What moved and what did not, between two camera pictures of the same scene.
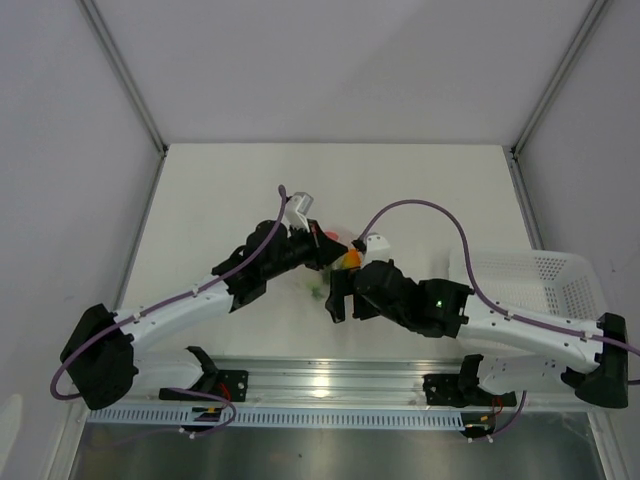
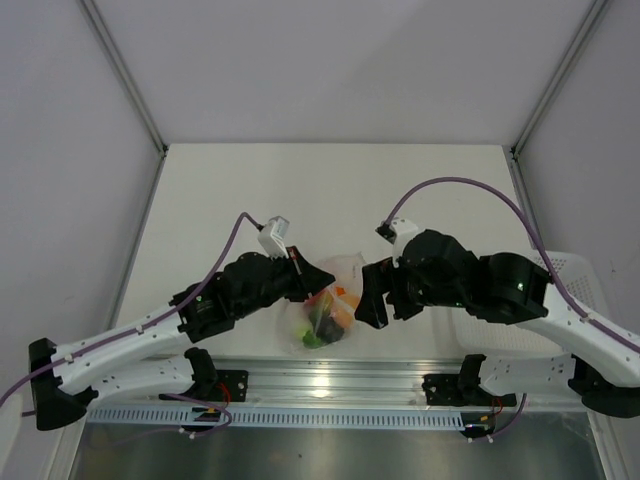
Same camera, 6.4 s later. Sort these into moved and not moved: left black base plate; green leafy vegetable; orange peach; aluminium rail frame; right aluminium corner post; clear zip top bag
Moved: clear zip top bag; green leafy vegetable; orange peach
Not moved: left black base plate; aluminium rail frame; right aluminium corner post
